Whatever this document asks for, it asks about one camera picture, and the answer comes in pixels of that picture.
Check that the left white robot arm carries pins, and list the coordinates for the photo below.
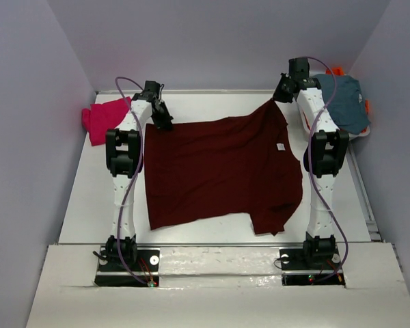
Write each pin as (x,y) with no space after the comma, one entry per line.
(124,158)

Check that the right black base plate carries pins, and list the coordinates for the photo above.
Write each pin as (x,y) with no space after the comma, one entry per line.
(298,271)

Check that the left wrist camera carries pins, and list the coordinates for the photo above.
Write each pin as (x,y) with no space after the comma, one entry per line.
(153,90)

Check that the folded pink t shirt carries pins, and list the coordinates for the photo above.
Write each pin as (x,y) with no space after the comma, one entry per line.
(101,117)

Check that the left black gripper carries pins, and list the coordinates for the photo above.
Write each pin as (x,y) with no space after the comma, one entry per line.
(165,123)

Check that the orange t shirt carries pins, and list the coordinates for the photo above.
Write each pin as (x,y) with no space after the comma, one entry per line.
(338,70)

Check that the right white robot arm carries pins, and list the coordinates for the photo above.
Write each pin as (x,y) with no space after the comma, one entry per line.
(322,160)

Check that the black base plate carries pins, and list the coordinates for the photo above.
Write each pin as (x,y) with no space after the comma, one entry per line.
(141,274)
(298,271)

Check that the teal blue t shirt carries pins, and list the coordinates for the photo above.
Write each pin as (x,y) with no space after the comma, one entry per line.
(347,109)

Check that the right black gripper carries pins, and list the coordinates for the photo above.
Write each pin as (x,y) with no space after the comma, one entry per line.
(279,96)

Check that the dark red t shirt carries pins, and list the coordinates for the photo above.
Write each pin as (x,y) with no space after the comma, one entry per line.
(241,164)

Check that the aluminium rail right side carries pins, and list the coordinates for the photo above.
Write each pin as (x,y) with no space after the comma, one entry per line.
(364,201)

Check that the white laundry basket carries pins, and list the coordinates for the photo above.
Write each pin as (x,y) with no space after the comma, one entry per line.
(364,133)

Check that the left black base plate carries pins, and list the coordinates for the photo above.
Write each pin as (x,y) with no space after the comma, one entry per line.
(141,274)

